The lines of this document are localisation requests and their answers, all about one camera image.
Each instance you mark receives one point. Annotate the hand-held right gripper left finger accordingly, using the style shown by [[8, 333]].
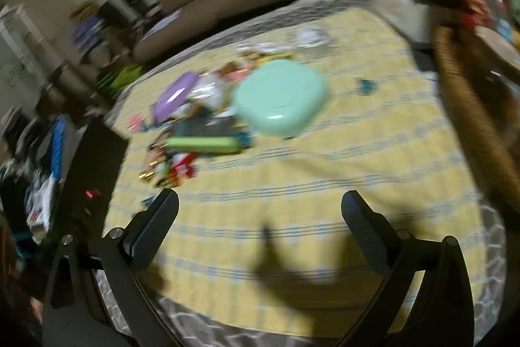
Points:
[[156, 221]]

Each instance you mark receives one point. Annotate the blue and white box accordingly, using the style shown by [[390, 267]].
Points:
[[53, 152]]

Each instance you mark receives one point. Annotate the stack of purple boxes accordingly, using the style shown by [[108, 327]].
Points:
[[87, 33]]

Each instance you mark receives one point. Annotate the mint green case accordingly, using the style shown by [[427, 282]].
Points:
[[280, 103]]

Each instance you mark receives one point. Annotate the yellow checked tablecloth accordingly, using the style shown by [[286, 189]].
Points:
[[325, 176]]

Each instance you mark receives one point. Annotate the bagged white tape roll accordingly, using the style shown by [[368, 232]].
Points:
[[312, 38]]

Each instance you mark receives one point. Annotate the purple case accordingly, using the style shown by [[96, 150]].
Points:
[[174, 95]]

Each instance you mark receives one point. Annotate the white pipe rack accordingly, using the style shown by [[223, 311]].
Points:
[[18, 46]]

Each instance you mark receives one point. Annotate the wicker basket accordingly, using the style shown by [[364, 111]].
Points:
[[467, 107]]

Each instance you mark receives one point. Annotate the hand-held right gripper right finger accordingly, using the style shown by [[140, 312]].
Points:
[[365, 233]]

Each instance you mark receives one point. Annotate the small teal trinket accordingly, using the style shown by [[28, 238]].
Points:
[[365, 85]]

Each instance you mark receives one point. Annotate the lime green tube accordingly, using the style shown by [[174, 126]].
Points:
[[203, 145]]

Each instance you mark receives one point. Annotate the green bag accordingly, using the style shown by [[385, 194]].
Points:
[[118, 78]]

